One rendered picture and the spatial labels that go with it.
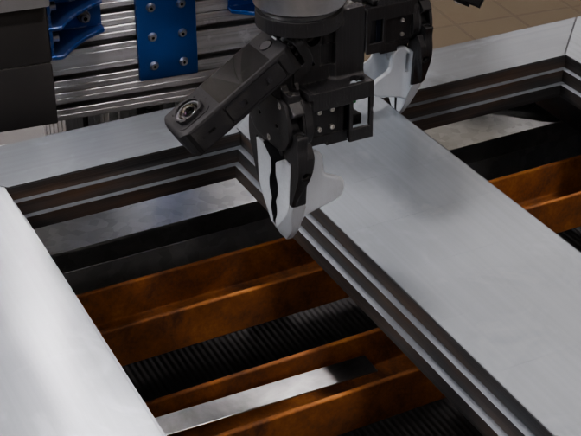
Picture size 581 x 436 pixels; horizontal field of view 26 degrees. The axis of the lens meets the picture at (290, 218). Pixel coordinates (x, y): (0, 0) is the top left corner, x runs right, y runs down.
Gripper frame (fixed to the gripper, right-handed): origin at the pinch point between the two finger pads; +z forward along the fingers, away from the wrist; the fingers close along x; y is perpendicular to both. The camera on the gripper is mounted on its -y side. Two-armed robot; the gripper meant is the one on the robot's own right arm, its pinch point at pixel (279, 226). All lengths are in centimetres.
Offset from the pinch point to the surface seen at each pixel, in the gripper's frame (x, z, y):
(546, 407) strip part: -24.8, 6.6, 10.5
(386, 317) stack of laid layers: -5.0, 9.5, 8.2
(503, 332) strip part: -15.2, 6.5, 13.4
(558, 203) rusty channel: 18, 20, 47
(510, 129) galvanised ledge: 42, 24, 59
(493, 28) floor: 201, 90, 178
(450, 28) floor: 206, 90, 166
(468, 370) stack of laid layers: -16.4, 8.1, 9.1
